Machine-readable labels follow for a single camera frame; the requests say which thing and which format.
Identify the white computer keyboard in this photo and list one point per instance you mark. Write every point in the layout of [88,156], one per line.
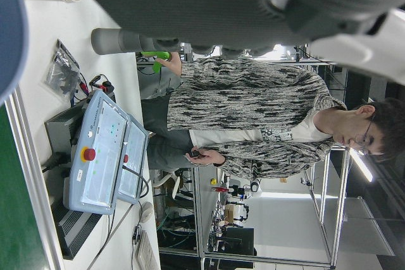
[146,252]

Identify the small black remote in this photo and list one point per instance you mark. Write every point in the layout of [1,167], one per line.
[194,154]

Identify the large grey-blue teach pendant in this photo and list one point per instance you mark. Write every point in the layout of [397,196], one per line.
[101,156]

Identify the green conveyor belt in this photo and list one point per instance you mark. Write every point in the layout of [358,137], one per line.
[16,203]

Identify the white computer mouse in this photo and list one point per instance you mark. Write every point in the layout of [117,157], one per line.
[147,211]

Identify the aluminium frame structure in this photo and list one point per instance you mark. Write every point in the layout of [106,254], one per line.
[199,219]

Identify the crumpled silver foil wrapper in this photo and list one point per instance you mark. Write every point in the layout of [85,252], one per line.
[60,71]

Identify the person in patterned cardigan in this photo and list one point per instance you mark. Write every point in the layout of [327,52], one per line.
[237,99]

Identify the ceiling light strip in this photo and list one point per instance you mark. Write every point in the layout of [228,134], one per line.
[360,164]

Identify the dark grey metal box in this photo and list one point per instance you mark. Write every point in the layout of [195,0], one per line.
[60,131]

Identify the red and black clip leads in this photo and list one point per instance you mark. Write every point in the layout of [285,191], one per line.
[107,86]

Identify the aluminium conveyor side rail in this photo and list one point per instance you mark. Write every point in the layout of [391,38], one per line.
[31,172]

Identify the small grey-blue teach pendant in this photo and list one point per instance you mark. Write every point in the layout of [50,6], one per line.
[136,143]

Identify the dark grey white left robot hand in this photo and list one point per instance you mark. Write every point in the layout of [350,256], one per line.
[190,7]

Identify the black ribbed electronics box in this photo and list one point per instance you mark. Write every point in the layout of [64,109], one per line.
[72,229]

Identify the round blue container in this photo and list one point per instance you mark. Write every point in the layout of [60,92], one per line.
[9,29]

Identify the black background monitor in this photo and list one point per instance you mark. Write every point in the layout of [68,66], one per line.
[237,241]

